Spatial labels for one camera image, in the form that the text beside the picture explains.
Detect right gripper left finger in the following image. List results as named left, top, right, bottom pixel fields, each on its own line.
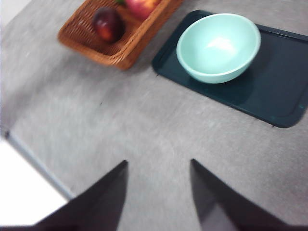
left=31, top=160, right=128, bottom=231

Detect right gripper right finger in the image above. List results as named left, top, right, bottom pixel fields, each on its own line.
left=191, top=158, right=308, bottom=231

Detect teal ribbed bowl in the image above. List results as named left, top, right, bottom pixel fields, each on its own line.
left=176, top=13, right=262, bottom=84

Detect dark red plum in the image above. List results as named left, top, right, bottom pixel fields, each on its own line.
left=92, top=7, right=126, bottom=44

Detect black rectangular tray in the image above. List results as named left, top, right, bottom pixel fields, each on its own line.
left=151, top=9, right=308, bottom=128

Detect brown wicker basket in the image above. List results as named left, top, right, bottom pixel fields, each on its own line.
left=57, top=0, right=183, bottom=71

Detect red apple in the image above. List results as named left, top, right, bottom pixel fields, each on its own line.
left=125, top=0, right=162, bottom=21

